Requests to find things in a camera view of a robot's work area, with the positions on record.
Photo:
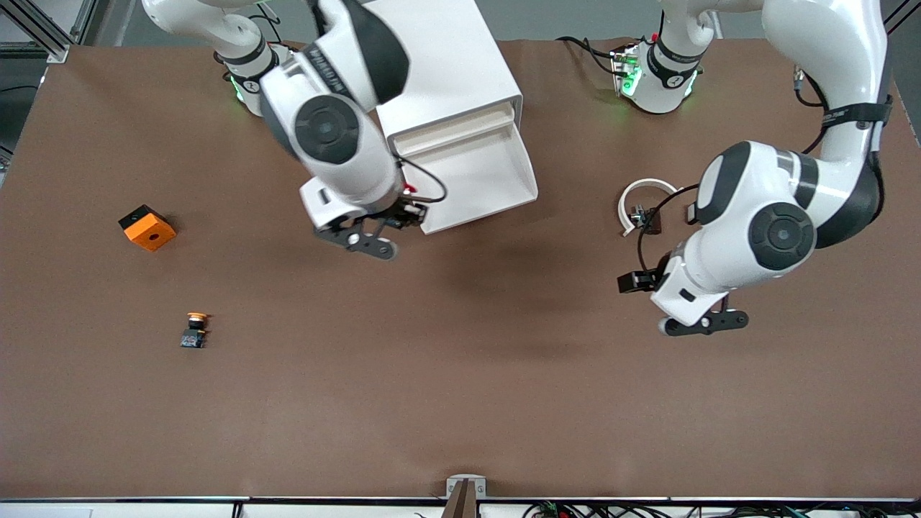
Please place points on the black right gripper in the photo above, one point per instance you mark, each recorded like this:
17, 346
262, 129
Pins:
400, 216

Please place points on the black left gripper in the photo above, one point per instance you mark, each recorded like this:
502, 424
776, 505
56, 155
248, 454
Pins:
636, 281

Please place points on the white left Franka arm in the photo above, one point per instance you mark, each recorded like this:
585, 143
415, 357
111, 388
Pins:
748, 208

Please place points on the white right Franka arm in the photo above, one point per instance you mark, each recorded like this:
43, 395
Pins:
352, 180

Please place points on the small dark brown component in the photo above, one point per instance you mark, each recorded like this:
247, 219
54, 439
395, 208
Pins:
651, 223

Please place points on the small black component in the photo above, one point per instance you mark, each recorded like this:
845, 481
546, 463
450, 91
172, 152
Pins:
691, 213

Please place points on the brown table cover sheet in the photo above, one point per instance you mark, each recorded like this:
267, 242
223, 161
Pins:
460, 360

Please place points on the orange and black box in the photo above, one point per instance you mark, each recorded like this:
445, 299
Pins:
152, 232

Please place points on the white curved plastic bracket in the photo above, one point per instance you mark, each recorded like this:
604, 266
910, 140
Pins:
624, 205

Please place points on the yellow push button switch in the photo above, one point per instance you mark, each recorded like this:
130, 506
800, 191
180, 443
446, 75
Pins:
193, 338

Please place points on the grey metal clamp bracket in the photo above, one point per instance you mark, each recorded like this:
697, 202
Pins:
453, 485

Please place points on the dark brown post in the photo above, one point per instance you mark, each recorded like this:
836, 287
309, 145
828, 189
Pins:
464, 503

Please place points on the aluminium frame profile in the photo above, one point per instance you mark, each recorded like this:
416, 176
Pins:
899, 14
57, 50

